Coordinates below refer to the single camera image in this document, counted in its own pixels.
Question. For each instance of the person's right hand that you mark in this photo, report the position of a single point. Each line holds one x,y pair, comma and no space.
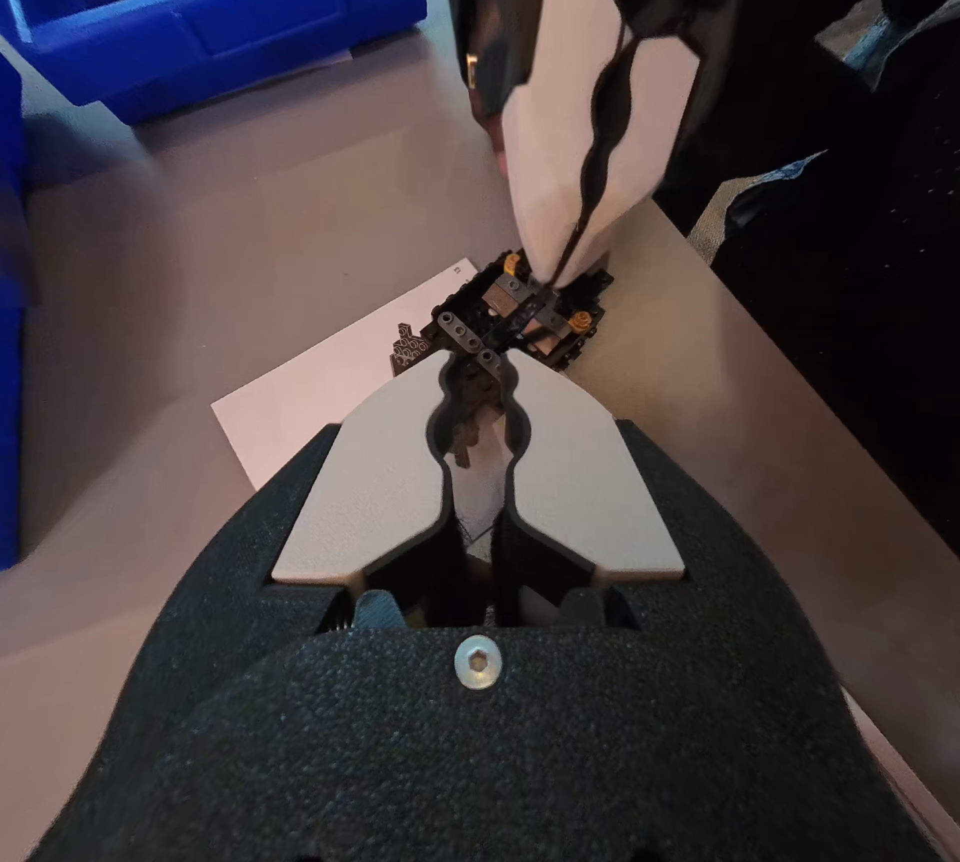
497,146

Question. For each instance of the black lego model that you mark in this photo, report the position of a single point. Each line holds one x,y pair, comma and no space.
510,311

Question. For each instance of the person's dark clothing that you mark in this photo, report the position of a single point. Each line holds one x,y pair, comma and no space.
862,292

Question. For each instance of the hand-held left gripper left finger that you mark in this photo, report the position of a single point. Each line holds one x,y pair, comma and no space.
367,487

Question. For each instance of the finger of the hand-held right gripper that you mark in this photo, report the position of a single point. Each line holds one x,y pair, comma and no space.
656,112
559,112

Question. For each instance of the white instruction sheet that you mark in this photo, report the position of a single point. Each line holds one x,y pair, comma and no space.
315,397

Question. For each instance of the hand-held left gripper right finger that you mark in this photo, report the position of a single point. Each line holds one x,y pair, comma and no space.
592,494

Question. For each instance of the blue plastic parts bin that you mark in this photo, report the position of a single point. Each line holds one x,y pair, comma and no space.
9,322
247,29

